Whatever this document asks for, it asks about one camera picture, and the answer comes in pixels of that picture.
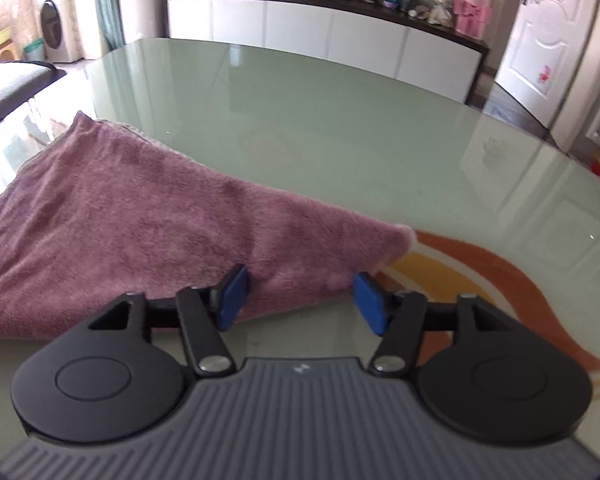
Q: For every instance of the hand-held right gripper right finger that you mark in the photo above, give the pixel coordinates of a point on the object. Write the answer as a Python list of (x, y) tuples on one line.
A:
[(372, 305)]

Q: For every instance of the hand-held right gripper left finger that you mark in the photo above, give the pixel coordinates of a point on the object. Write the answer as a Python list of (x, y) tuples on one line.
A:
[(232, 300)]

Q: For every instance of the pink towel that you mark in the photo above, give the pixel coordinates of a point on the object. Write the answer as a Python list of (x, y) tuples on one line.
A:
[(130, 220)]

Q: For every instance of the white sideboard cabinet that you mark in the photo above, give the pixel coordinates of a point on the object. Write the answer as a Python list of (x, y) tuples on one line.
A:
[(305, 30)]

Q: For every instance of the purple bowl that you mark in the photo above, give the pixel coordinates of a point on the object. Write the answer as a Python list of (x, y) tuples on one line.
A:
[(390, 4)]

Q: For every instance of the dark glass jar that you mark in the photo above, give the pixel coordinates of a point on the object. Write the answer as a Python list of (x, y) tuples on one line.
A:
[(408, 3)]

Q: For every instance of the white tower air conditioner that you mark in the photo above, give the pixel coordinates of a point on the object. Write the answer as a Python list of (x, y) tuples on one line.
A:
[(142, 7)]

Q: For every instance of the pink gift box with bow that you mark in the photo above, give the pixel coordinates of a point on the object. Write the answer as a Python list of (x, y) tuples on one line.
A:
[(472, 12)]

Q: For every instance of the grey cushioned chair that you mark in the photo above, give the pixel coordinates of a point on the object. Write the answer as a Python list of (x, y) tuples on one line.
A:
[(10, 85)]

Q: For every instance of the wrapped flower bouquet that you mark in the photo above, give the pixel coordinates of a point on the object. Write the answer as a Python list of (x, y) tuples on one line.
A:
[(441, 2)]

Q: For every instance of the white door with sticker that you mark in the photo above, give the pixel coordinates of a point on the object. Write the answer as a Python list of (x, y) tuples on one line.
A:
[(542, 40)]

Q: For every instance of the green trash bin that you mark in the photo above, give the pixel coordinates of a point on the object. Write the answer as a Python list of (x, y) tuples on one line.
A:
[(34, 51)]

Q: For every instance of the teal curtain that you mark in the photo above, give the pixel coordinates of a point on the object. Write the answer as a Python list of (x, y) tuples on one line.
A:
[(107, 5)]

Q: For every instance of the white washing machine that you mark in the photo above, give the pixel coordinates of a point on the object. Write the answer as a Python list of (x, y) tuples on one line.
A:
[(60, 20)]

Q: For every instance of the wooden stool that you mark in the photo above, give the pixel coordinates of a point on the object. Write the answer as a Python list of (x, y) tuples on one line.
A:
[(4, 55)]

